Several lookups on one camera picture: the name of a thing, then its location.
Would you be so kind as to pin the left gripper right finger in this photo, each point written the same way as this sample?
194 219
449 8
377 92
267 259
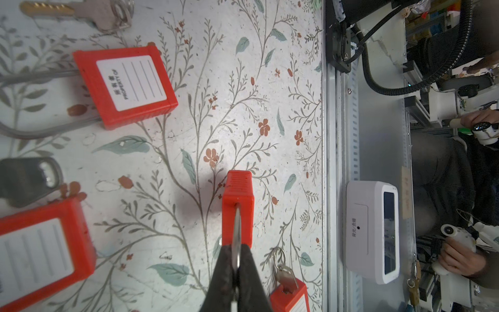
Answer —
252 296

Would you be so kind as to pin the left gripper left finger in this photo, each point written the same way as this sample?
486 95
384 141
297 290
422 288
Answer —
220 292

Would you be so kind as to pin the red padlock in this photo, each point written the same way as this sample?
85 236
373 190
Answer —
238 202
290 294
43 251
127 86

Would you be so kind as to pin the loose brass key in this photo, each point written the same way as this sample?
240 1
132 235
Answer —
107 16

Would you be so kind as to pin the white tablet device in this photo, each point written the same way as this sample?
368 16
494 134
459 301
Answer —
373 231

